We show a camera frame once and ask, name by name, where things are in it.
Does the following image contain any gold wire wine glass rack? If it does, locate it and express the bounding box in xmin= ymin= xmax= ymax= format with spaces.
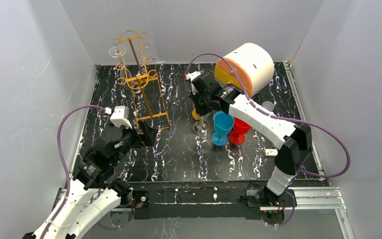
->
xmin=112 ymin=30 xmax=170 ymax=130

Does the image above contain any red plastic wine glass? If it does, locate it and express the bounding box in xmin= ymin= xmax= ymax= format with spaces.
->
xmin=229 ymin=118 xmax=251 ymax=145

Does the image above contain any blue plastic wine glass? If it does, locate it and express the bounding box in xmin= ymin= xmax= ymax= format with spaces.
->
xmin=211 ymin=111 xmax=235 ymax=146

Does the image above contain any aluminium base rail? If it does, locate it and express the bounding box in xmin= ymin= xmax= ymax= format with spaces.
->
xmin=44 ymin=187 xmax=357 ymax=239

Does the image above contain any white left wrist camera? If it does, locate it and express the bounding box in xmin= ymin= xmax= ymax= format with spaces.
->
xmin=104 ymin=106 xmax=132 ymax=129

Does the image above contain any small white box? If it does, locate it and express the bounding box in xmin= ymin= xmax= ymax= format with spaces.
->
xmin=265 ymin=148 xmax=279 ymax=157

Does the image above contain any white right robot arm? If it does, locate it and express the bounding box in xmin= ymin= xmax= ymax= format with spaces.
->
xmin=185 ymin=71 xmax=312 ymax=205

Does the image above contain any clear wine glass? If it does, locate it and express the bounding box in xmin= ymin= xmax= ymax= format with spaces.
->
xmin=108 ymin=45 xmax=132 ymax=90
xmin=192 ymin=119 xmax=207 ymax=135

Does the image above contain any round drawer cabinet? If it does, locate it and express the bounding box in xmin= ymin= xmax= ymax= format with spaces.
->
xmin=214 ymin=43 xmax=275 ymax=97

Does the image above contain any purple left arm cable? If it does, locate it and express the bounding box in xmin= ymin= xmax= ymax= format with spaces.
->
xmin=41 ymin=105 xmax=136 ymax=239

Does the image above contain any orange plastic wine glass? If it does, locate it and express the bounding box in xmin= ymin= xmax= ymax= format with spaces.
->
xmin=191 ymin=108 xmax=209 ymax=120

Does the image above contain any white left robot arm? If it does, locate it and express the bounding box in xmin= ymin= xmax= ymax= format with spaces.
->
xmin=24 ymin=120 xmax=158 ymax=239

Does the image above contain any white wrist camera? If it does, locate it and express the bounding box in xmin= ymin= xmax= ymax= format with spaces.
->
xmin=185 ymin=71 xmax=201 ymax=95
xmin=104 ymin=106 xmax=132 ymax=129

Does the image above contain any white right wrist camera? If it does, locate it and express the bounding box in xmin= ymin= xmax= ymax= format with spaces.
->
xmin=185 ymin=71 xmax=201 ymax=95

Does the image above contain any black marble table mat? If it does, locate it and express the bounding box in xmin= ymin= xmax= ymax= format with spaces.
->
xmin=65 ymin=61 xmax=323 ymax=184

